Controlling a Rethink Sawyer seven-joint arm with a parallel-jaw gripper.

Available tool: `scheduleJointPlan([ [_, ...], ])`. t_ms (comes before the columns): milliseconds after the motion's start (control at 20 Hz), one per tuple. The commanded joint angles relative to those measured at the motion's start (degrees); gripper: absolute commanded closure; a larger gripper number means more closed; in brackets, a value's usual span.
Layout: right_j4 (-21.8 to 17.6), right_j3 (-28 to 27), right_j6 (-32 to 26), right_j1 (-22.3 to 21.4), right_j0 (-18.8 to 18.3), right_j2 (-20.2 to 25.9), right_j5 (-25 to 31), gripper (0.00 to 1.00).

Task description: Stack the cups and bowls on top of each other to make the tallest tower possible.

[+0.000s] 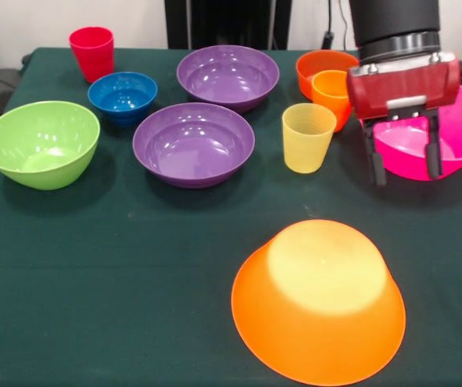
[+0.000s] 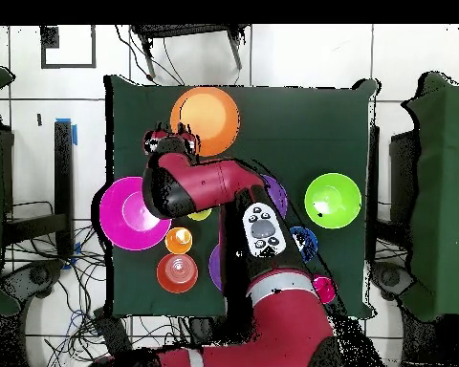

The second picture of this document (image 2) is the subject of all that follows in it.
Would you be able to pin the large orange plastic bowl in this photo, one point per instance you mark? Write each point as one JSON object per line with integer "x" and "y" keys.
{"x": 214, "y": 118}

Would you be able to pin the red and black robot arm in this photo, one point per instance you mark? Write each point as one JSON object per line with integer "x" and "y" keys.
{"x": 290, "y": 325}

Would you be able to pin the large pink plastic bowl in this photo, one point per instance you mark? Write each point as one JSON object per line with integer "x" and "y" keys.
{"x": 122, "y": 214}

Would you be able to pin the yellow plastic cup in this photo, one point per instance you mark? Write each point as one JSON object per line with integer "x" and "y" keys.
{"x": 199, "y": 215}

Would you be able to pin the black metal stand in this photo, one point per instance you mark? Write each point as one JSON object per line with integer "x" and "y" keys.
{"x": 63, "y": 172}

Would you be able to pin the orange plastic cup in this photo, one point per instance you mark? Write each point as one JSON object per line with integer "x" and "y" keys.
{"x": 179, "y": 241}

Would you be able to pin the black stool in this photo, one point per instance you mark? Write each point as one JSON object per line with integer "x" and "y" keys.
{"x": 187, "y": 30}

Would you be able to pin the purple plastic bowl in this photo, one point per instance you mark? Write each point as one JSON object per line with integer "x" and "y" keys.
{"x": 214, "y": 267}
{"x": 278, "y": 195}

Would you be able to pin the small red-orange plastic bowl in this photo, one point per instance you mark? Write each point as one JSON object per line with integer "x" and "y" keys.
{"x": 177, "y": 273}

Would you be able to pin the dark green tablecloth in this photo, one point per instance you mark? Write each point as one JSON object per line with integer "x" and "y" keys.
{"x": 310, "y": 126}

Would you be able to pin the light green plastic bowl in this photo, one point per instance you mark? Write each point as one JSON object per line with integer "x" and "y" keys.
{"x": 332, "y": 200}

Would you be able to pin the blue plastic bowl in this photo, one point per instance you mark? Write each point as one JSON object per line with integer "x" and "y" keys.
{"x": 313, "y": 244}

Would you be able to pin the red plastic cup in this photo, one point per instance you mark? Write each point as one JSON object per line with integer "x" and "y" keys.
{"x": 325, "y": 290}

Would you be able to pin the black floor frame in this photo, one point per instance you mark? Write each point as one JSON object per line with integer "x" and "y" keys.
{"x": 49, "y": 38}

